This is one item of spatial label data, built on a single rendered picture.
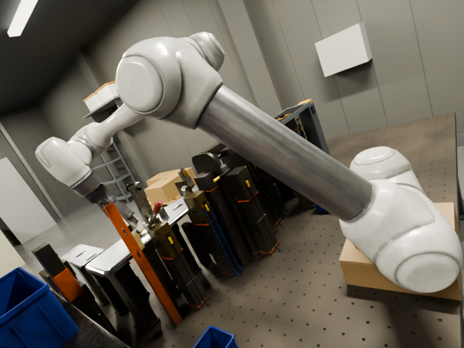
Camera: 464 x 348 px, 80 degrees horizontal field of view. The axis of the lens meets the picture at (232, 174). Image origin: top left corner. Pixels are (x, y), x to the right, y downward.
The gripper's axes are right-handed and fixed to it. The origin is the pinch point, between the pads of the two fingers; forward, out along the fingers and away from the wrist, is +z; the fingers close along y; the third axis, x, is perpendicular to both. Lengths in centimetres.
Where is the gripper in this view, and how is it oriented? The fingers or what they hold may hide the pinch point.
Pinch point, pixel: (132, 226)
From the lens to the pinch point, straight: 115.1
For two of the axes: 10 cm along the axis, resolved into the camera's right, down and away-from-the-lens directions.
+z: 5.4, 7.2, 4.3
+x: -4.7, 6.8, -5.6
